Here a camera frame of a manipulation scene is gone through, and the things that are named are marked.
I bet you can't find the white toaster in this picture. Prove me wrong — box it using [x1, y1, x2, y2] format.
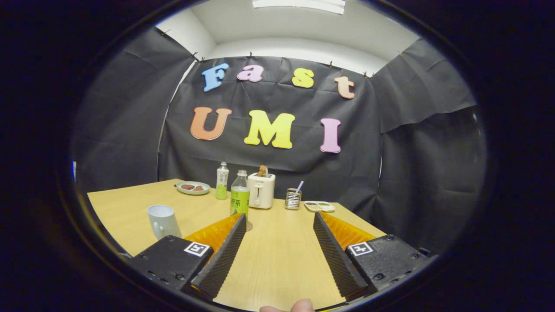
[247, 172, 276, 209]

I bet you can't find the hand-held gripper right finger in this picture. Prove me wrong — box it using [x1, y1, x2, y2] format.
[312, 211, 430, 303]

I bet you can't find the ceiling light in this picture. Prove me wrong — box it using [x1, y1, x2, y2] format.
[252, 0, 346, 15]

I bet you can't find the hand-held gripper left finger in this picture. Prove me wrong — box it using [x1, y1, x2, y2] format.
[128, 212, 248, 302]

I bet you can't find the green label juice bottle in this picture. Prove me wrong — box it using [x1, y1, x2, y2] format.
[230, 169, 251, 219]

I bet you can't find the metal wire utensil holder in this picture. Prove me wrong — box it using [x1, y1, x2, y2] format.
[285, 188, 302, 211]

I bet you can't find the capped white green tea bottle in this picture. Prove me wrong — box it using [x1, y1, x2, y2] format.
[215, 162, 229, 200]

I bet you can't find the white cup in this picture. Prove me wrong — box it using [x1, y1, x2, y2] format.
[147, 205, 183, 241]

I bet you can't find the white divided dish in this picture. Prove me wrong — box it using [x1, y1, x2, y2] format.
[304, 201, 336, 213]

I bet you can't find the wooden table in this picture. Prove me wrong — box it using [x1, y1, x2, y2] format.
[87, 179, 387, 312]

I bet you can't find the pale green plate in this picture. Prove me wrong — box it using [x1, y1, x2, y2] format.
[176, 181, 211, 195]

